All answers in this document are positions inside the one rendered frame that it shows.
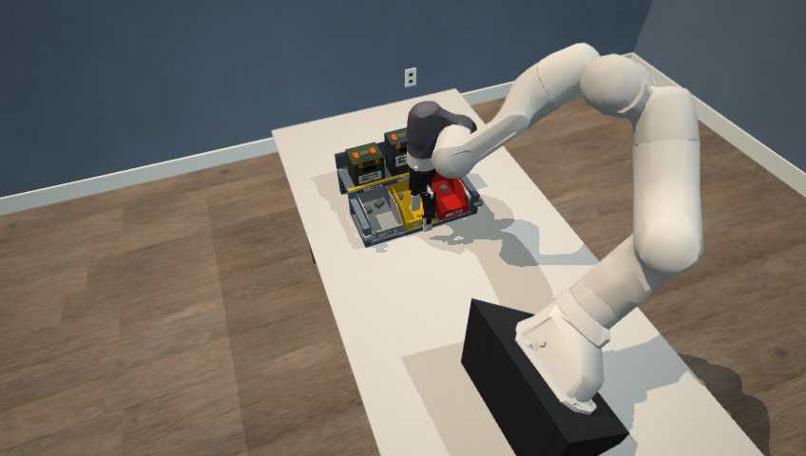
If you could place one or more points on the yellow bin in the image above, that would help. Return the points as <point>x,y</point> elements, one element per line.
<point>411,220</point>

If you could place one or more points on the grey metal shelf rack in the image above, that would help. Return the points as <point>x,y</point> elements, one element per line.
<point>362,226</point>

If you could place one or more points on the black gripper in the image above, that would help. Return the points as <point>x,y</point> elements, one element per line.
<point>422,182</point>

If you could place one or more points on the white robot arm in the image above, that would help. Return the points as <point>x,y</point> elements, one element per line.
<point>563,341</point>

